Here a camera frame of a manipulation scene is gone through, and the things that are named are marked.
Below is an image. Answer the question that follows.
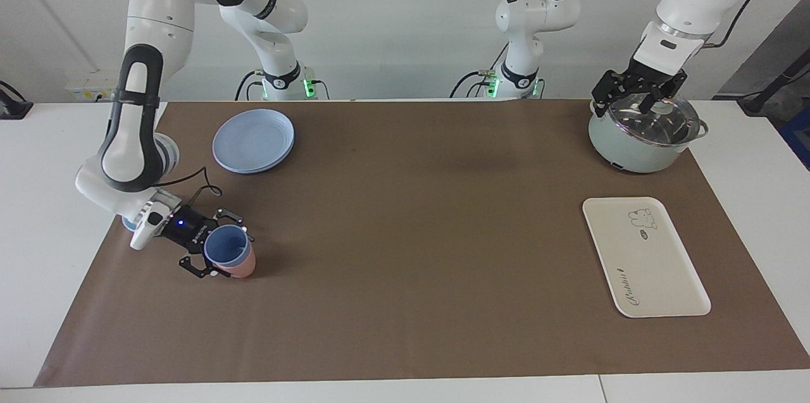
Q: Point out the pale blue plate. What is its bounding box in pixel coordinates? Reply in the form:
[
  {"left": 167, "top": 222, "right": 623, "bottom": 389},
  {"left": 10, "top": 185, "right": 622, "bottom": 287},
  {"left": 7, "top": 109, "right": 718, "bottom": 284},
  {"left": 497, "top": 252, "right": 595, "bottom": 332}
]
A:
[{"left": 212, "top": 109, "right": 296, "bottom": 175}]

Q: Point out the brown table mat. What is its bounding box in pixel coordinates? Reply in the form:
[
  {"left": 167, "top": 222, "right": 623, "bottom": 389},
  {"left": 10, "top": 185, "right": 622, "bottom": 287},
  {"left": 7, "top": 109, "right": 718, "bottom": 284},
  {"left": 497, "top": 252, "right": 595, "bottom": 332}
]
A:
[{"left": 33, "top": 99, "right": 810, "bottom": 388}]

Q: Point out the dark grey partition panel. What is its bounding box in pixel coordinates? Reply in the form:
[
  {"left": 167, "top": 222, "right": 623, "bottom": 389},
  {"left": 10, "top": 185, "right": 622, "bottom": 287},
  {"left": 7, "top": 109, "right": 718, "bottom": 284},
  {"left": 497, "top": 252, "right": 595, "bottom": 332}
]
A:
[{"left": 714, "top": 0, "right": 810, "bottom": 100}]

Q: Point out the pink cup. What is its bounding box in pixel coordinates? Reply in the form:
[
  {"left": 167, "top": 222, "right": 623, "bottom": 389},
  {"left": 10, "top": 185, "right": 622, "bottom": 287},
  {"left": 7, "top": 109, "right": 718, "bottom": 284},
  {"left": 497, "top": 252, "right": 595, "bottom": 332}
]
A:
[{"left": 215, "top": 245, "right": 256, "bottom": 279}]

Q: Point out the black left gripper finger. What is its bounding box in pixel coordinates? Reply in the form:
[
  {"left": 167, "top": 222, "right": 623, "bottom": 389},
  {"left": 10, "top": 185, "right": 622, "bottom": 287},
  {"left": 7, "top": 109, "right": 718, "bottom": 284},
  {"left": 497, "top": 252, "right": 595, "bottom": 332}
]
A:
[
  {"left": 591, "top": 70, "right": 628, "bottom": 120},
  {"left": 636, "top": 76, "right": 688, "bottom": 115}
]

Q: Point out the black base cable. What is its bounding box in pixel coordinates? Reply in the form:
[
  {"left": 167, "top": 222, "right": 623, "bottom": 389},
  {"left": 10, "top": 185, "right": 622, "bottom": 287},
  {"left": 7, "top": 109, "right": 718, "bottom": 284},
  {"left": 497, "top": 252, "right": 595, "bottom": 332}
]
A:
[
  {"left": 449, "top": 71, "right": 501, "bottom": 99},
  {"left": 235, "top": 71, "right": 263, "bottom": 101}
]

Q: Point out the blue crate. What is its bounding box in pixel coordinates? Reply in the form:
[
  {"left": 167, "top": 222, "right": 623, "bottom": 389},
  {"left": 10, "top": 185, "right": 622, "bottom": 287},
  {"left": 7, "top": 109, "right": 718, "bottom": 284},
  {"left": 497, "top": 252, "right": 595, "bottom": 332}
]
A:
[{"left": 777, "top": 106, "right": 810, "bottom": 171}]

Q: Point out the white power strip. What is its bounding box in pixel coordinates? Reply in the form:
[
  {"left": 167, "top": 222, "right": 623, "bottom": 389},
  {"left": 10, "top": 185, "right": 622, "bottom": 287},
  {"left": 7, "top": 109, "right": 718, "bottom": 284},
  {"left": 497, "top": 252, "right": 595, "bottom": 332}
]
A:
[{"left": 65, "top": 71, "right": 121, "bottom": 102}]

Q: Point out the cream rabbit print tray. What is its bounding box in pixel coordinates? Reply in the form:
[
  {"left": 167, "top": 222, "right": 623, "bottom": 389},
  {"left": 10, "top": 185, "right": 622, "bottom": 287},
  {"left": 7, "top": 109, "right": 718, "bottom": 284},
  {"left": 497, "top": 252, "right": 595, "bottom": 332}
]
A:
[{"left": 582, "top": 197, "right": 712, "bottom": 318}]

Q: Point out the glass pot lid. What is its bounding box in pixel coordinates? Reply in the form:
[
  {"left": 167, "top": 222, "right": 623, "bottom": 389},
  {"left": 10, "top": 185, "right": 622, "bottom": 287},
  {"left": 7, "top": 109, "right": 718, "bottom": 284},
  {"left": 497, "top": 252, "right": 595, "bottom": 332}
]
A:
[{"left": 606, "top": 90, "right": 702, "bottom": 149}]

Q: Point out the mint green electric pot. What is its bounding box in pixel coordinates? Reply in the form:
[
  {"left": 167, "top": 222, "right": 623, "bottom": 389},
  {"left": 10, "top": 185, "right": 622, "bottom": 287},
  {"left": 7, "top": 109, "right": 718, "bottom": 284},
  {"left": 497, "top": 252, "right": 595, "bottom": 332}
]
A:
[{"left": 588, "top": 90, "right": 709, "bottom": 174}]

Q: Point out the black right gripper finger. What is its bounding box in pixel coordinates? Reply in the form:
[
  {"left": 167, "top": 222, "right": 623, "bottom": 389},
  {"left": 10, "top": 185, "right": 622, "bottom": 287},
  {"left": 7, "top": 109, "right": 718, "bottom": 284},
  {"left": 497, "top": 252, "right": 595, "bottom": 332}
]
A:
[
  {"left": 212, "top": 207, "right": 256, "bottom": 244},
  {"left": 178, "top": 254, "right": 232, "bottom": 280}
]

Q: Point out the black stand pole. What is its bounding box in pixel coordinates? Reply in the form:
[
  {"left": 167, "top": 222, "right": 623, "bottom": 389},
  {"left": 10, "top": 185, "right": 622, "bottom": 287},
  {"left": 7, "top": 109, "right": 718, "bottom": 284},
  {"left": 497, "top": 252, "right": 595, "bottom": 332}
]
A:
[{"left": 737, "top": 52, "right": 810, "bottom": 116}]

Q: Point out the blue ribbed cup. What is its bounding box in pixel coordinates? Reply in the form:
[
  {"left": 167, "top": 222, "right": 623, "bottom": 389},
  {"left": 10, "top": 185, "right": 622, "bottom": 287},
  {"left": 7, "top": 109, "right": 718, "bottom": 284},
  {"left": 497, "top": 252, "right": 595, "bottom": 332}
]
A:
[{"left": 204, "top": 225, "right": 249, "bottom": 266}]

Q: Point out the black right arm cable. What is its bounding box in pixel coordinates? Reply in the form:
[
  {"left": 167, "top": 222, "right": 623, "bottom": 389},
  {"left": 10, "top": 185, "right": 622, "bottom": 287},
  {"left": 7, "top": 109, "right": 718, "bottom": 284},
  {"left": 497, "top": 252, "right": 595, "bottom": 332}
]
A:
[{"left": 155, "top": 166, "right": 223, "bottom": 208}]

